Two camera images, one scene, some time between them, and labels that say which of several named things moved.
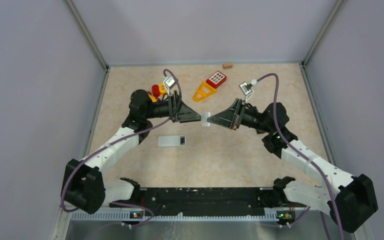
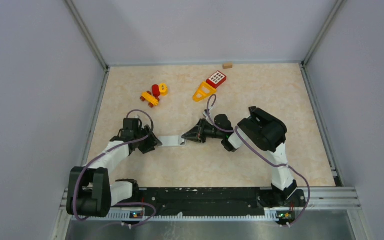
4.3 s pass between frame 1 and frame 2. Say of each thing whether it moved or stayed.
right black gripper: moved
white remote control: stayed
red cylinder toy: stayed
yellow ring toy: stayed
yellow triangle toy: stayed
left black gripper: moved
